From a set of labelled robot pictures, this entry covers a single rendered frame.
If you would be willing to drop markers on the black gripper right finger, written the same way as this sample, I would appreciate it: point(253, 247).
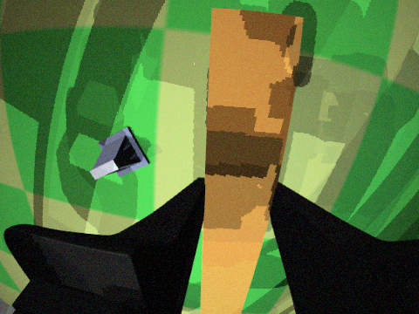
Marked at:
point(333, 267)

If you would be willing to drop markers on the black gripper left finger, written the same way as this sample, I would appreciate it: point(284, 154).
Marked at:
point(146, 266)

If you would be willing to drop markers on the orange-brown bar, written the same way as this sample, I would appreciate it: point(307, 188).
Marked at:
point(253, 66)

